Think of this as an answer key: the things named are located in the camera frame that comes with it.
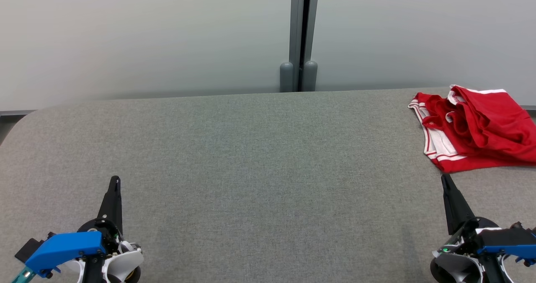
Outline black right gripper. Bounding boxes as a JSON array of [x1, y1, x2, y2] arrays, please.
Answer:
[[435, 173, 500, 255]]

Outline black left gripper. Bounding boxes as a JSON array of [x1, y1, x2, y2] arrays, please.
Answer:
[[77, 175, 124, 251]]

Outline red number 23 jersey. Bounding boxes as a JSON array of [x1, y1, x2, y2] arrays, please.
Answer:
[[408, 92, 536, 173]]

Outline red shorts with white stripe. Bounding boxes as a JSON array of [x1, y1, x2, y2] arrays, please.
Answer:
[[421, 85, 536, 164]]

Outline blue left camera bracket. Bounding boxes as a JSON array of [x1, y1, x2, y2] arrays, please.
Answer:
[[24, 232, 107, 278]]

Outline blue camera bracket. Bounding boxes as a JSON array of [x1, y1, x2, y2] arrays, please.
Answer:
[[477, 244, 536, 268], [24, 232, 107, 278]]

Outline blue right camera bracket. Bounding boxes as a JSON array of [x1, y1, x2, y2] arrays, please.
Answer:
[[477, 244, 536, 268]]

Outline black left cable teal plug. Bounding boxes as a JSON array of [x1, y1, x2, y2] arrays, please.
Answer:
[[10, 266, 36, 283]]

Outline grey partition post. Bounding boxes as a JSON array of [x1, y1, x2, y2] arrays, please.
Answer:
[[280, 0, 321, 93]]

